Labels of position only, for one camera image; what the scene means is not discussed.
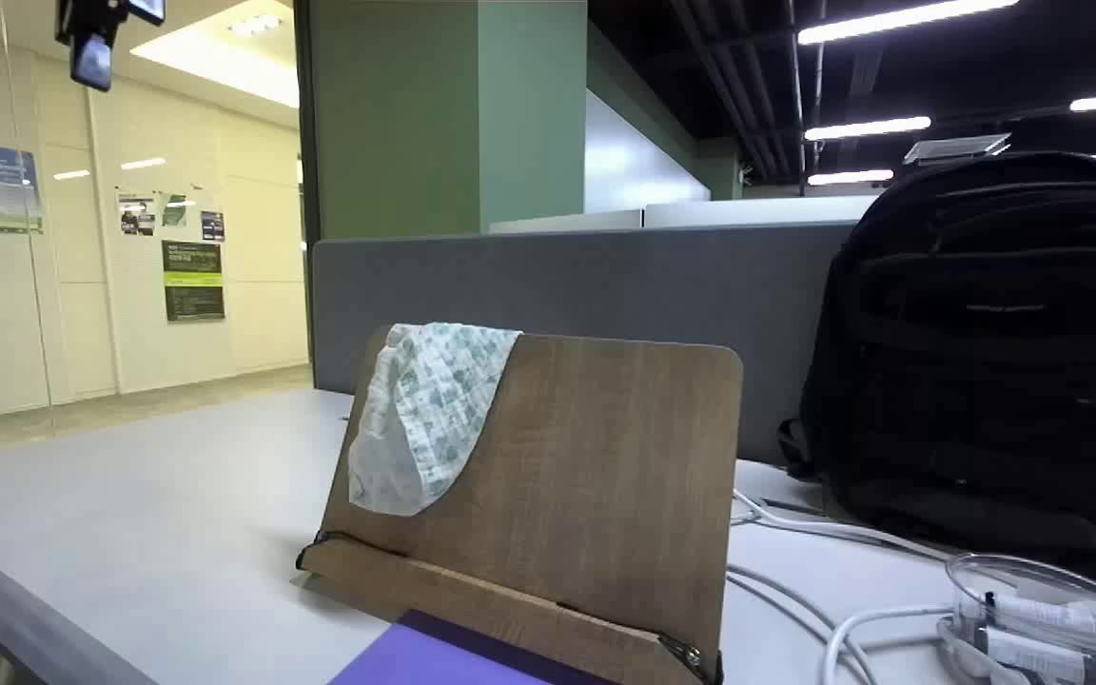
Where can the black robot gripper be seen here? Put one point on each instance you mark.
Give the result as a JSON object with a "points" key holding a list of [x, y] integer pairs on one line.
{"points": [[94, 39]]}

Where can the white cloth with green print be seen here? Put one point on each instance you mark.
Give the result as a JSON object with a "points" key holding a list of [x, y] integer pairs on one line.
{"points": [[426, 406]]}

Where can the green pillar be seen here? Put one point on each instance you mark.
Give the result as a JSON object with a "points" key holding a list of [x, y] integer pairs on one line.
{"points": [[448, 114]]}

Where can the grey partition panel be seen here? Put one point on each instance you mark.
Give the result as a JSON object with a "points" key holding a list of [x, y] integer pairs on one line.
{"points": [[571, 296]]}

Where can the wooden book stand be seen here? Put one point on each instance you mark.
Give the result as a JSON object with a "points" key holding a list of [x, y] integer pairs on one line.
{"points": [[600, 482]]}

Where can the black backpack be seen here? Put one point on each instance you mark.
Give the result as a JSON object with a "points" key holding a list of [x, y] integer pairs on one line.
{"points": [[991, 356]]}

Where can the white power adapter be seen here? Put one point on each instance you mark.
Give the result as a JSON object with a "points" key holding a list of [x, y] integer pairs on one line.
{"points": [[1030, 655], [1044, 616]]}

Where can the small photo wall notice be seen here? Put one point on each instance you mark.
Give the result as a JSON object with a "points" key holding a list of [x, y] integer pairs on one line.
{"points": [[133, 214]]}

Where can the small green wall notice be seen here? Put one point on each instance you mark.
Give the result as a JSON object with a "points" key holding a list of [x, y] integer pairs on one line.
{"points": [[175, 211]]}

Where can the small dark wall notice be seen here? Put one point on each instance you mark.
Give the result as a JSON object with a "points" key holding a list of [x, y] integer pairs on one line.
{"points": [[211, 224]]}

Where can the dark green wall poster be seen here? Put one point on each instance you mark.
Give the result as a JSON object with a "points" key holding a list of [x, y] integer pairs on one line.
{"points": [[192, 279]]}

